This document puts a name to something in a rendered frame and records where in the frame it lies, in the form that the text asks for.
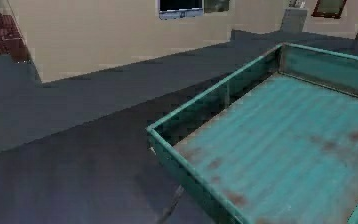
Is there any grey trash can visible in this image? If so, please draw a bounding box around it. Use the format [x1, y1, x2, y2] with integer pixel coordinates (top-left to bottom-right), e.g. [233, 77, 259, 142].
[280, 7, 309, 34]

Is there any teal metal tray table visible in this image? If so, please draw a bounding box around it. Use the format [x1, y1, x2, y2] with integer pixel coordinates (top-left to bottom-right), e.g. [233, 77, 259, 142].
[146, 41, 358, 224]

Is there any blue framed window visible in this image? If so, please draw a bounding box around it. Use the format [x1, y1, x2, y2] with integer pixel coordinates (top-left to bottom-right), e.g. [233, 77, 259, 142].
[158, 0, 205, 20]

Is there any grey framed picture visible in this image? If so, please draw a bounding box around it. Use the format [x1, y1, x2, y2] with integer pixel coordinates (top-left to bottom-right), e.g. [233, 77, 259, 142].
[203, 0, 231, 14]

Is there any dark red framed picture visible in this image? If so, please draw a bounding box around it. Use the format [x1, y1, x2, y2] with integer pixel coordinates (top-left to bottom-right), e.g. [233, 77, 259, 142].
[311, 0, 349, 20]

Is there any dark red sofa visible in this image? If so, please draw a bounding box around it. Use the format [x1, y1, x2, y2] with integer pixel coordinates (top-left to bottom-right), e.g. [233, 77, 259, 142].
[0, 4, 31, 64]

